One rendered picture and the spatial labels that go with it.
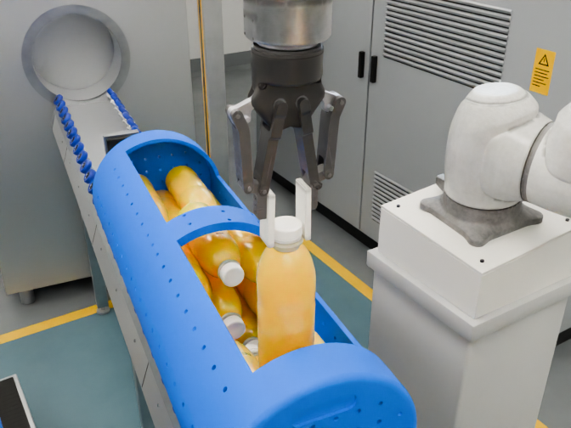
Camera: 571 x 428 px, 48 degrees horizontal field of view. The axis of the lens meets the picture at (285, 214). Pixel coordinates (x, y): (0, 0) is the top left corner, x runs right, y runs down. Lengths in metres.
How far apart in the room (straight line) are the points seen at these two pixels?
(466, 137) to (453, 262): 0.24
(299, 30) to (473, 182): 0.70
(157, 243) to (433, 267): 0.55
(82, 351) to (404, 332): 1.67
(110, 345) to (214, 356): 1.99
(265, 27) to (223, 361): 0.42
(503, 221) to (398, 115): 1.64
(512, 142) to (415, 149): 1.67
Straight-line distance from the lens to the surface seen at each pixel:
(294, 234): 0.75
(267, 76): 0.67
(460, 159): 1.27
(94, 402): 2.60
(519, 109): 1.23
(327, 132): 0.73
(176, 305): 0.97
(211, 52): 2.05
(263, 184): 0.72
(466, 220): 1.32
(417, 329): 1.42
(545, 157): 1.21
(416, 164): 2.88
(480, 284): 1.24
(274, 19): 0.64
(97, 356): 2.79
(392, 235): 1.39
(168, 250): 1.06
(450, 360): 1.38
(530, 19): 2.38
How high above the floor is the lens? 1.76
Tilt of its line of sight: 28 degrees down
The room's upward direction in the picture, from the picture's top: straight up
